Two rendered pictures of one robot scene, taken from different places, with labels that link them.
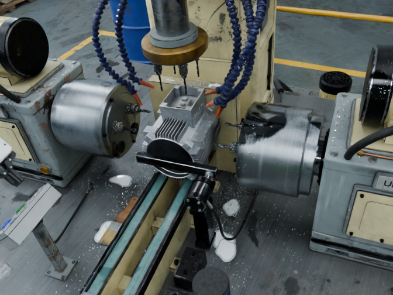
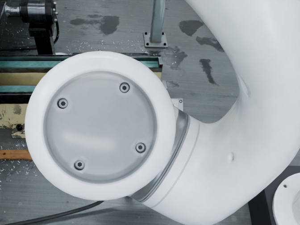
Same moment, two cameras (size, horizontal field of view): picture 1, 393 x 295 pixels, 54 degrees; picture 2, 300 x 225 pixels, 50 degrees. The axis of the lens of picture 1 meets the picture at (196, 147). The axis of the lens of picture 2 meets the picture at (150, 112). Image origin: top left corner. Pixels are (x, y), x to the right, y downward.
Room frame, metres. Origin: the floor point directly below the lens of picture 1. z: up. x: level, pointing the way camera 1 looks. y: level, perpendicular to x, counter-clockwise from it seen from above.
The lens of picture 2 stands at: (0.86, 0.76, 1.50)
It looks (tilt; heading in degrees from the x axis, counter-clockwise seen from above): 49 degrees down; 233
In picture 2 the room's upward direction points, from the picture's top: 7 degrees clockwise
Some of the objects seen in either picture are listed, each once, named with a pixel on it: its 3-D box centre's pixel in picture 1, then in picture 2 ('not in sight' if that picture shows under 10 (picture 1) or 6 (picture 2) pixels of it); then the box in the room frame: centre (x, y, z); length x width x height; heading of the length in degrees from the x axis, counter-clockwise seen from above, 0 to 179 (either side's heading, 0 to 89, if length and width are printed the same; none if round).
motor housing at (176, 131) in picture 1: (182, 138); not in sight; (0.93, 0.04, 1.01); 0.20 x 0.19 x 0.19; 154
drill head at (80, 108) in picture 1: (86, 115); not in sight; (1.09, 0.36, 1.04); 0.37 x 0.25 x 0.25; 64
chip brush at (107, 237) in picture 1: (121, 220); (42, 154); (0.81, 0.27, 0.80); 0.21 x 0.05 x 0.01; 153
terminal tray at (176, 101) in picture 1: (183, 106); not in sight; (0.97, 0.02, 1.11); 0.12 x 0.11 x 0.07; 154
